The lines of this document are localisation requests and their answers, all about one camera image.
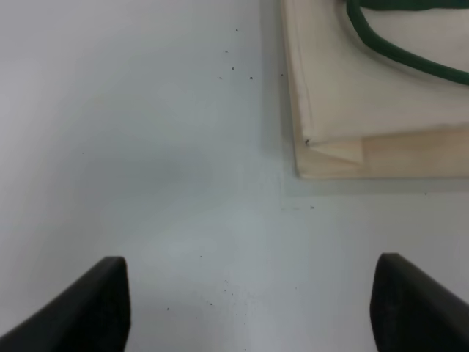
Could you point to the cream linen bag green handles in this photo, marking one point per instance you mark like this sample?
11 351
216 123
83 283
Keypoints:
357 114

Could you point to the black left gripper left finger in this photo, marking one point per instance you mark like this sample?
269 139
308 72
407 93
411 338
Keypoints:
93 314

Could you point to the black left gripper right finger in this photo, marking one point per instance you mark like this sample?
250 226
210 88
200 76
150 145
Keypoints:
410 311

